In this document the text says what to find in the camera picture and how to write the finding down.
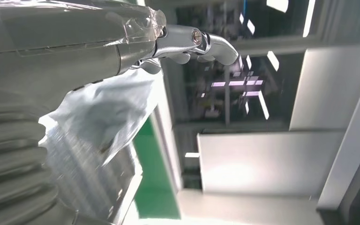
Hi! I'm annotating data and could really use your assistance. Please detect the green conveyor belt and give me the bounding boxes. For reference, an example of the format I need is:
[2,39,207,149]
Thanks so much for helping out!
[133,116,182,220]

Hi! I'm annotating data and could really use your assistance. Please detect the grey parcel bag with red print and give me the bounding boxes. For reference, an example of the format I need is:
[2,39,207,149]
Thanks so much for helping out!
[38,69,156,167]

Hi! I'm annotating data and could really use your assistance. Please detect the steel scale tray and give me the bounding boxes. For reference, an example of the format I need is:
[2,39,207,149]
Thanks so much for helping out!
[40,124,144,225]

